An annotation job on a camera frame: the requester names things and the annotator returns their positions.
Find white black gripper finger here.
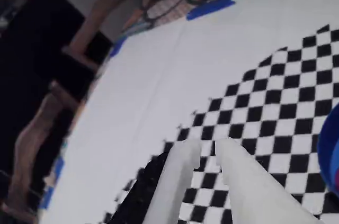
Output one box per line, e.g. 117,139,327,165
108,138,202,224

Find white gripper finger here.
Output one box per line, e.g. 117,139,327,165
215,138,320,224

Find brown wooden chair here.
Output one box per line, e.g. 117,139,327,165
6,86,71,209
62,0,140,70

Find blue painter tape strip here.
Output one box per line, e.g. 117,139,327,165
186,0,237,21
109,37,128,57
39,155,66,209

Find blue round plastic box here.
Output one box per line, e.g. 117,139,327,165
317,102,339,198

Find checkerboard printed white paper mat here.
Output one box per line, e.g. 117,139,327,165
37,0,339,224

